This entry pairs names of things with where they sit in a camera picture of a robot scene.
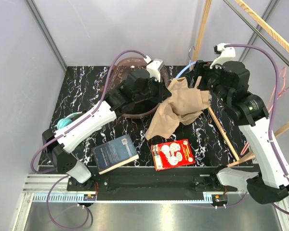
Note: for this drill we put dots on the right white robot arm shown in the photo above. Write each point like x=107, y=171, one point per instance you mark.
x=229, y=82

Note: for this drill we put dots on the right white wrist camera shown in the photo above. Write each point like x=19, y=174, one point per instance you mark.
x=224, y=53

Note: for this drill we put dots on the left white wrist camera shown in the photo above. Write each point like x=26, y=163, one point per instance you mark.
x=154, y=68

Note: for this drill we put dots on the teal headphones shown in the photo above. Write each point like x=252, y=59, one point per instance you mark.
x=63, y=122

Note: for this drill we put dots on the metal hanging rail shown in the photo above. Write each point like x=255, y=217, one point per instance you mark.
x=255, y=26

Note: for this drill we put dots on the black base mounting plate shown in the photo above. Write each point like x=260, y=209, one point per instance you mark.
x=140, y=184

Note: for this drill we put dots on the wooden clothes rack frame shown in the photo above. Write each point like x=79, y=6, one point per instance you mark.
x=199, y=40

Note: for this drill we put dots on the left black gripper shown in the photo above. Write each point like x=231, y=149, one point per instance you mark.
x=163, y=93

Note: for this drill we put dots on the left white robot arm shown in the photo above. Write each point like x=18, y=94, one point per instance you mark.
x=60, y=144

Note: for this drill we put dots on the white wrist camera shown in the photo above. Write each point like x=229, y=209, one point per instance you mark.
x=224, y=53
x=154, y=68

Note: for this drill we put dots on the blue hanger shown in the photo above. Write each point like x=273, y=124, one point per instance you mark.
x=190, y=64

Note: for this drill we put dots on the dark blue book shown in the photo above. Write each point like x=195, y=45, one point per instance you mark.
x=114, y=154

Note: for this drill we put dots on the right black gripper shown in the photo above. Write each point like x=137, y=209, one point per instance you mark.
x=201, y=68

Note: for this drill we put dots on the beige t shirt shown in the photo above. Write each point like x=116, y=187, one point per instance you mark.
x=184, y=106

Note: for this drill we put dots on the red printed package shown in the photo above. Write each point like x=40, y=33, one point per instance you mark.
x=172, y=154

